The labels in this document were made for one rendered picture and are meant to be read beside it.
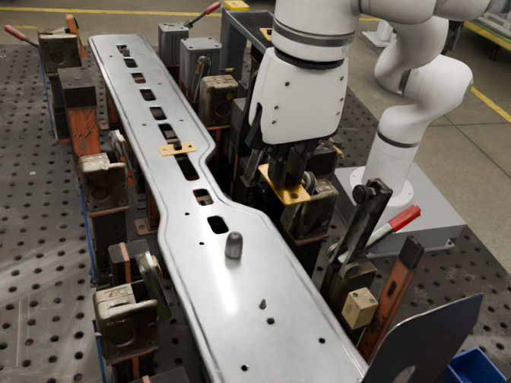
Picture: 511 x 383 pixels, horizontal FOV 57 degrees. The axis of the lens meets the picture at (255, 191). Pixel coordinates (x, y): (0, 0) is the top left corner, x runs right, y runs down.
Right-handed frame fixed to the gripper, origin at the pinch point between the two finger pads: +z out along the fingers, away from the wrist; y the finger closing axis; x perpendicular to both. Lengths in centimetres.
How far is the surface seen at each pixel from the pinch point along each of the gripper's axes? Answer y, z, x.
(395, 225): -22.2, 15.0, 1.3
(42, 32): 22, 22, -105
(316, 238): -20.1, 32.1, -14.0
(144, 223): 6, 57, -55
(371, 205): -15.9, 9.6, 0.8
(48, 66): 22, 31, -101
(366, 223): -14.5, 11.7, 2.2
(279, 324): -1.2, 27.4, 4.5
